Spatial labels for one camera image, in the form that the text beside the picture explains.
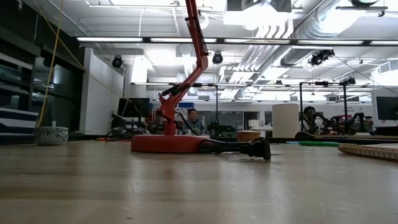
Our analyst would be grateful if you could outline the dark storage shelving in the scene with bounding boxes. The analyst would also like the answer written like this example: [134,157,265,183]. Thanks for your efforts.
[0,26,85,138]

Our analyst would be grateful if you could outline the patterned ceramic bowl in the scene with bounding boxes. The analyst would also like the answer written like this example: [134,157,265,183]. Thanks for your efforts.
[33,126,70,147]

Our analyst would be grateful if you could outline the person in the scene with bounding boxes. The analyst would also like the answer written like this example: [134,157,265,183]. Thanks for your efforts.
[181,108,206,137]

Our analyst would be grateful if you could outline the red desk lamp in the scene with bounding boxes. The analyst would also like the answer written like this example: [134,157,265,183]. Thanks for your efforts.
[129,0,213,154]

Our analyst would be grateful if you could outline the small yellow round container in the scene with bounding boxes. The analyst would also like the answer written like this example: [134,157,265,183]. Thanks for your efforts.
[237,130,262,143]

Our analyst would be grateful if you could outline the white cylinder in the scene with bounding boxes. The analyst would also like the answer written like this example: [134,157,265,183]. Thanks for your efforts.
[272,103,300,139]

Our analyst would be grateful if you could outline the black lamp power cord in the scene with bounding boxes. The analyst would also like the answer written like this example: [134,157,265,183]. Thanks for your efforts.
[174,110,272,162]

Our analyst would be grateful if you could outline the black aluminium rig frame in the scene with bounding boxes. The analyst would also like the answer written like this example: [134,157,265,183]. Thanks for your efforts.
[0,36,398,146]

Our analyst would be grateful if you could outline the green marker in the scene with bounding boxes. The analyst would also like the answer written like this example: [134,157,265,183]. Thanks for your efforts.
[298,141,340,147]

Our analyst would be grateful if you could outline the distant black robot arms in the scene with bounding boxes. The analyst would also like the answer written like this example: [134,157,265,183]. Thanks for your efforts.
[300,105,376,136]

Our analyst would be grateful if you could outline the white cased display screen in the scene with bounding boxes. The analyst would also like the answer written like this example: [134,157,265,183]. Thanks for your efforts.
[371,88,398,128]

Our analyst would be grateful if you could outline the distant black frame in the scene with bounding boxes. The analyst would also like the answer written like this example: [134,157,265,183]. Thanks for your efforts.
[298,80,351,133]
[170,82,219,131]

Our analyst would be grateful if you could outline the pink spiral notebook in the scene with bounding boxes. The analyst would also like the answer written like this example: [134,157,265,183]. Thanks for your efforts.
[337,143,398,163]

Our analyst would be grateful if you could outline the black computer monitor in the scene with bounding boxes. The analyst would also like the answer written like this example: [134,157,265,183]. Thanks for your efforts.
[117,97,151,119]

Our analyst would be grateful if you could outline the white hanging cable loop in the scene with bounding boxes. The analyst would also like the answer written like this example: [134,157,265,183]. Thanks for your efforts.
[198,12,210,30]

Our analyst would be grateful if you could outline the orange pen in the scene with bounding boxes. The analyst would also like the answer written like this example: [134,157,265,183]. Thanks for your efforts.
[95,137,131,142]

